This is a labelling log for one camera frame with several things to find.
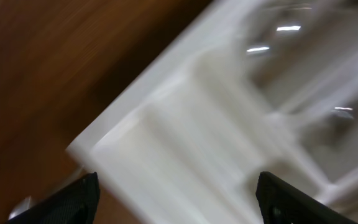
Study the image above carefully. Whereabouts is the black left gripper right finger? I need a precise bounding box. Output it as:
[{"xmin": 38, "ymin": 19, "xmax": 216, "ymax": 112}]
[{"xmin": 255, "ymin": 171, "xmax": 357, "ymax": 224}]

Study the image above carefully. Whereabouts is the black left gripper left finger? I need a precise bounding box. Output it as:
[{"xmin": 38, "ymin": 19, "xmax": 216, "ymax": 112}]
[{"xmin": 7, "ymin": 172, "xmax": 100, "ymax": 224}]

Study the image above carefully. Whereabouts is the white plastic cutlery tray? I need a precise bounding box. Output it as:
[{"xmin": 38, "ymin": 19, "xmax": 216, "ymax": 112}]
[{"xmin": 68, "ymin": 1, "xmax": 358, "ymax": 223}]

